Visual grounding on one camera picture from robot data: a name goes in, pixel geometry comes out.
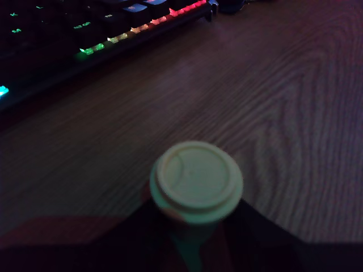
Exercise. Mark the cream white coffee capsule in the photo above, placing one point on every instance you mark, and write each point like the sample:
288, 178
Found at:
195, 181

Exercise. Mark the backlit black mechanical keyboard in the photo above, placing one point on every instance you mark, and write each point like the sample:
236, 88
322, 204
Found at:
71, 34

